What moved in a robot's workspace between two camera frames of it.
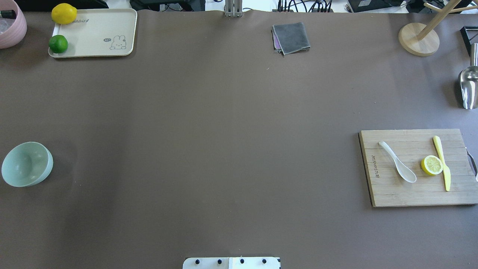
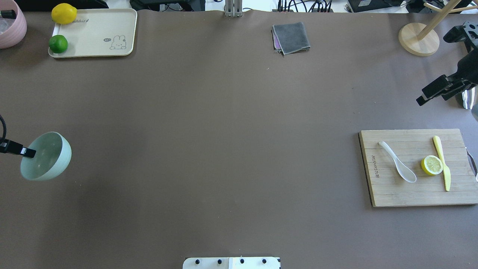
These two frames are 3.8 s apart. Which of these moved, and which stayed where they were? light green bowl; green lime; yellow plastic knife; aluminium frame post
Moved: light green bowl
Stayed: yellow plastic knife; aluminium frame post; green lime
